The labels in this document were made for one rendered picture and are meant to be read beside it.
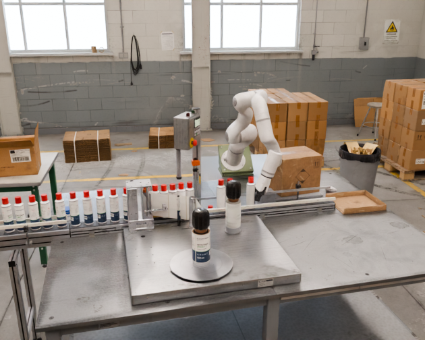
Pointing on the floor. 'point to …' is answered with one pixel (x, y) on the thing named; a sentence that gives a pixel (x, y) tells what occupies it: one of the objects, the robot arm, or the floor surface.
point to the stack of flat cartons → (87, 146)
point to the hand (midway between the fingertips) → (258, 197)
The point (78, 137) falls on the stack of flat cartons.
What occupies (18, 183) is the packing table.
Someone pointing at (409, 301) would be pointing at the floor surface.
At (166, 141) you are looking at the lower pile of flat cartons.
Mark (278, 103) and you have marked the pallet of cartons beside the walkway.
